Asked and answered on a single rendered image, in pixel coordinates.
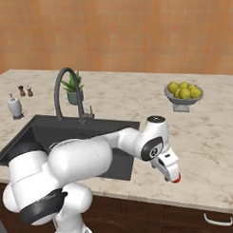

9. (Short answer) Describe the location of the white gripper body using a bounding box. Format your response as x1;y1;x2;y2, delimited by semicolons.
150;155;182;184

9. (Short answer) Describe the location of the brown pepper shaker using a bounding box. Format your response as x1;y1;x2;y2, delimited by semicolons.
17;85;27;98

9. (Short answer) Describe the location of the dark wood cabinet front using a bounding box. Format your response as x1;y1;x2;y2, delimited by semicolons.
80;191;168;233

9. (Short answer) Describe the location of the white drawer handle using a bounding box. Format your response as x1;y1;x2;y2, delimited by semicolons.
203;210;233;228

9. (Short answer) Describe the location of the dark grey arched faucet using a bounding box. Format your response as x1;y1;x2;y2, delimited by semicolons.
52;65;96;126

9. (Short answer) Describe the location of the dark grey sink basin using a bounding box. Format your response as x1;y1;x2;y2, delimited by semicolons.
0;110;144;186

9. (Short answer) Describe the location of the green plant in teal pot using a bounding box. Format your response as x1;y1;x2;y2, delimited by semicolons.
60;70;87;107

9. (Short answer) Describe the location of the brown salt shaker white top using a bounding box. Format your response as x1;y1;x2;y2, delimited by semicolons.
26;85;35;98

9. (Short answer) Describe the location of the dark wood drawer front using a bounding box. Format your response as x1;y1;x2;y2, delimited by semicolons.
164;202;233;233

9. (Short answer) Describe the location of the red apple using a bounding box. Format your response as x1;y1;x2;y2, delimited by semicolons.
172;172;183;184

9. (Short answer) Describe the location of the grey fruit bowl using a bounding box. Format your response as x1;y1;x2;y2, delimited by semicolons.
162;83;204;114

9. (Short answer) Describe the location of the white soap dispenser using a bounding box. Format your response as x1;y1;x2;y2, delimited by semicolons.
7;92;26;121

